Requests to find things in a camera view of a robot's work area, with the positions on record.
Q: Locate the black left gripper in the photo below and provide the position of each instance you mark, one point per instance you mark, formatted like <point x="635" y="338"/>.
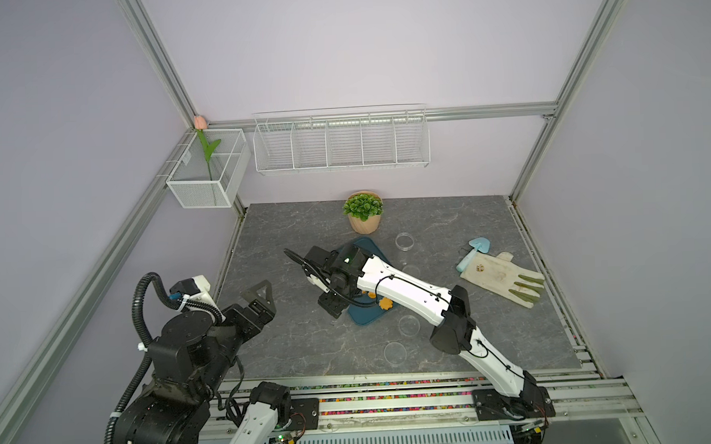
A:
<point x="252" y="324"/>

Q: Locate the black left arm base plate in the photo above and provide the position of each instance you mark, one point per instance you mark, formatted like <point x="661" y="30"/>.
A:
<point x="300" y="414"/>

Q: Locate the beige gardening glove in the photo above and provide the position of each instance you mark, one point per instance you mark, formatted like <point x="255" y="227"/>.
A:
<point x="499" y="275"/>

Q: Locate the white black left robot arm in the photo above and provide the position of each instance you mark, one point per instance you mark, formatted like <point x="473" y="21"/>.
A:
<point x="168" y="400"/>

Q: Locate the pink artificial tulip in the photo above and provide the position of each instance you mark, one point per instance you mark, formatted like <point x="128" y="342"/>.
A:
<point x="208" y="147"/>

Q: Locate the light blue garden trowel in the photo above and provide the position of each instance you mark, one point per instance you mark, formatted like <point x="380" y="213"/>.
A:
<point x="478" y="245"/>

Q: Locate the white mesh wall basket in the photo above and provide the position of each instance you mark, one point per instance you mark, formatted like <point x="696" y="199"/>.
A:
<point x="189" y="181"/>

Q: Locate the clear jar lid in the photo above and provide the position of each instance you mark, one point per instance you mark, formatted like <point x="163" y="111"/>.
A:
<point x="412" y="270"/>
<point x="395" y="353"/>
<point x="409" y="326"/>

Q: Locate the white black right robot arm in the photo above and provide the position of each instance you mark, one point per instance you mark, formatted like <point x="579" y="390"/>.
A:
<point x="448" y="309"/>

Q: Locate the teal plastic tray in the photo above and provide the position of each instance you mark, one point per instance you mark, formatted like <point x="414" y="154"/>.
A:
<point x="359" y="315"/>

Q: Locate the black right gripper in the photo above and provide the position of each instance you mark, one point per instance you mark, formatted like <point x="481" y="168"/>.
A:
<point x="329" y="306"/>

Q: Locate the clear cookie jar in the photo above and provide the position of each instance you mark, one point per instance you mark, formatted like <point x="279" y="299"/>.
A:
<point x="405" y="243"/>

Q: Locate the orange flower shaped cookie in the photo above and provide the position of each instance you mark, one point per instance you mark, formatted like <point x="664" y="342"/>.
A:
<point x="386" y="303"/>

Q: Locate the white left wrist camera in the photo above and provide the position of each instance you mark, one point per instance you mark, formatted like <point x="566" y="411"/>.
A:
<point x="192" y="292"/>

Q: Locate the green plant in pot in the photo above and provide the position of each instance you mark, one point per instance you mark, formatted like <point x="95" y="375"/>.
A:
<point x="364" y="211"/>

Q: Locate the white wire wall shelf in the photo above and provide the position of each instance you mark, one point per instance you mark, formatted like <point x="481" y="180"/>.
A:
<point x="341" y="139"/>

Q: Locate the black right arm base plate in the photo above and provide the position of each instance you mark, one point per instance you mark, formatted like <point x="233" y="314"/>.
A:
<point x="533" y="403"/>

